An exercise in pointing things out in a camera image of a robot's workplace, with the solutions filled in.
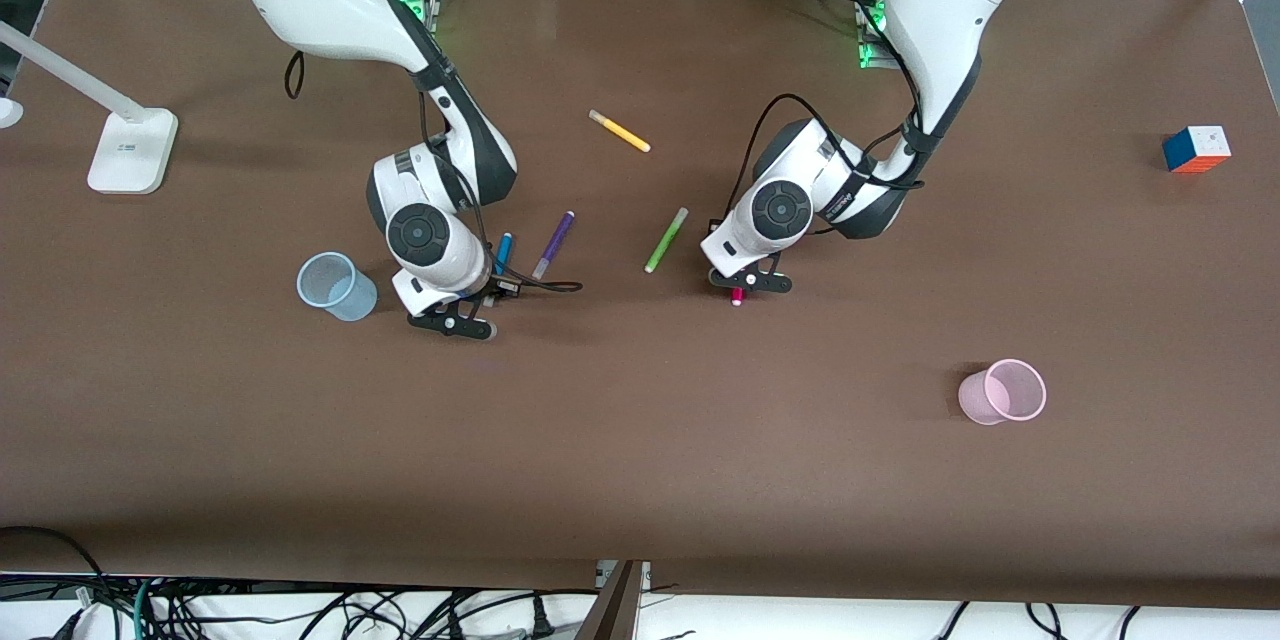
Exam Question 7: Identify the green marker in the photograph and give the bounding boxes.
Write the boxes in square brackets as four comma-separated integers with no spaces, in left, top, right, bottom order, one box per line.
[643,207,690,274]

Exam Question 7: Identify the purple marker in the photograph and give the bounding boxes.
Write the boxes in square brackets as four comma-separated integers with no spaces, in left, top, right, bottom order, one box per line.
[531,210,576,281]

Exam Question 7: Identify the translucent blue plastic cup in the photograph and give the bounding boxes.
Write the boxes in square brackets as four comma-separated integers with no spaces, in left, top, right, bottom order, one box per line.
[296,251,379,323]

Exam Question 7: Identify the yellow marker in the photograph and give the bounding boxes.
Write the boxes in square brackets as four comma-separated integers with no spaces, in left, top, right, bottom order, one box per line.
[588,109,652,154]

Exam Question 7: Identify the translucent pink plastic cup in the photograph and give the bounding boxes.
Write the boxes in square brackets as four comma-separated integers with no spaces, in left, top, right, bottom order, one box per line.
[957,358,1048,426]

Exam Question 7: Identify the white desk lamp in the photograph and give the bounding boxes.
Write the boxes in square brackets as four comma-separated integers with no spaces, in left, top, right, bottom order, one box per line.
[0,20,179,196]

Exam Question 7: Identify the colourful puzzle cube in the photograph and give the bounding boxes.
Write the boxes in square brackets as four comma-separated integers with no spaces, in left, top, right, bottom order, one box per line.
[1162,125,1232,175]

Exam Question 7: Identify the metal frame post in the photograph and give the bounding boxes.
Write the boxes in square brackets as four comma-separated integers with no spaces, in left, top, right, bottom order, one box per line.
[575,560,651,640]

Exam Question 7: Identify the black looped cable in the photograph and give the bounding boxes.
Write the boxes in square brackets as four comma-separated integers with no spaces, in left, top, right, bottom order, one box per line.
[0,525,103,603]

